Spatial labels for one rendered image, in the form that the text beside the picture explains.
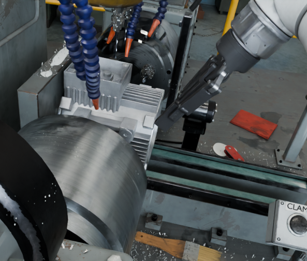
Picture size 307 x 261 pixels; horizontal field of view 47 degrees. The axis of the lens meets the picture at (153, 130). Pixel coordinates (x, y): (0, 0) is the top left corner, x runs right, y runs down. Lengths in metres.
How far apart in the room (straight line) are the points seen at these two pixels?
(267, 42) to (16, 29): 0.53
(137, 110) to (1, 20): 0.32
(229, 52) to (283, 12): 0.10
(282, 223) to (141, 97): 0.37
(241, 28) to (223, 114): 0.79
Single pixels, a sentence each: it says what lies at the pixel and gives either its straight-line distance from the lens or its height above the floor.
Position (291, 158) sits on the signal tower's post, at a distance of 1.22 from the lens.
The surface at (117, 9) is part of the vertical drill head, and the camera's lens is 0.65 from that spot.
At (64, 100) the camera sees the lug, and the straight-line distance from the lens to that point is 0.75.
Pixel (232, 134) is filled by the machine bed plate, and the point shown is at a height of 0.80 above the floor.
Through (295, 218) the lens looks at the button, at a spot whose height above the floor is 1.08.
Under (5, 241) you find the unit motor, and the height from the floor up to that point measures 1.31.
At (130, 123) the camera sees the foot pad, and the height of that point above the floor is 1.07.
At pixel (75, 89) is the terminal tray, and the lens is 0.74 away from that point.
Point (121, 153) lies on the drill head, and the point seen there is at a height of 1.14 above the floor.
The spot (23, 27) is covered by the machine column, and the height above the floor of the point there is 1.17.
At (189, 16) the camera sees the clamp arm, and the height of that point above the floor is 1.25.
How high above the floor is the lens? 1.48
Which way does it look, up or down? 35 degrees down
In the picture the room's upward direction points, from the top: 10 degrees clockwise
